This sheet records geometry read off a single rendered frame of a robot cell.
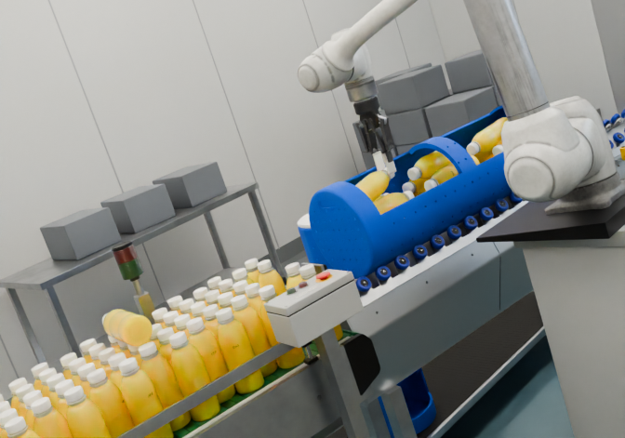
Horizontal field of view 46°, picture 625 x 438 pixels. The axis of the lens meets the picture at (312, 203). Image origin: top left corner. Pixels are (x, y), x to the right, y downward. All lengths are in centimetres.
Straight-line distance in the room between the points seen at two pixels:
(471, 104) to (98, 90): 270
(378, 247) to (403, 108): 392
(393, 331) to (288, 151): 436
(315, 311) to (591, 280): 71
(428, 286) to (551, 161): 64
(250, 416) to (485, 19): 106
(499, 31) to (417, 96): 405
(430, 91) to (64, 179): 281
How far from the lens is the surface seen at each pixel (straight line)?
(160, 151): 564
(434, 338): 228
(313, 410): 188
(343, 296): 174
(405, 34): 770
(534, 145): 173
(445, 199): 221
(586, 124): 192
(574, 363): 213
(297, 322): 167
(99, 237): 453
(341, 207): 207
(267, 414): 181
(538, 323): 352
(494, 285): 242
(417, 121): 586
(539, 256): 201
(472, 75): 596
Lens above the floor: 162
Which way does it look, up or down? 11 degrees down
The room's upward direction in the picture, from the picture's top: 18 degrees counter-clockwise
